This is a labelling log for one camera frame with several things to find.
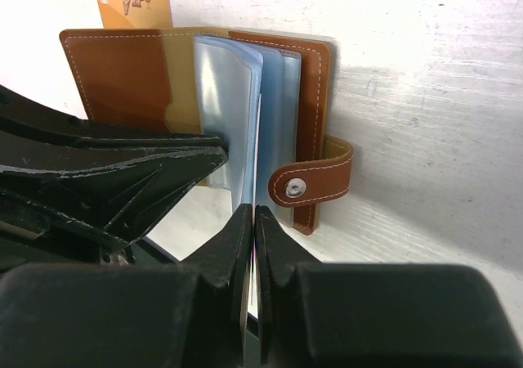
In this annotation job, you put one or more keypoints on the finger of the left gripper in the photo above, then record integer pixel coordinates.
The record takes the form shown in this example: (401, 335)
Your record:
(63, 204)
(28, 119)

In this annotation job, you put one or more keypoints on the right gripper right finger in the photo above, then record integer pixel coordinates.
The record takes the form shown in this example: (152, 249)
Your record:
(314, 314)

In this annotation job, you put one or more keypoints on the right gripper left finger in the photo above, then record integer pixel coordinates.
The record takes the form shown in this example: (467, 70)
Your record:
(189, 314)

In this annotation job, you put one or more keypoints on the gold card magnetic stripe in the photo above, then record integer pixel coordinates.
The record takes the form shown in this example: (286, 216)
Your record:
(252, 294)

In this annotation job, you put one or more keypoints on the gold card with chip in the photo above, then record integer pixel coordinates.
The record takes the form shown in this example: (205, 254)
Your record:
(135, 14)

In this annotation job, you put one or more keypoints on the brown leather card holder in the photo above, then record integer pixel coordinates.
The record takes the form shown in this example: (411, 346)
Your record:
(144, 78)

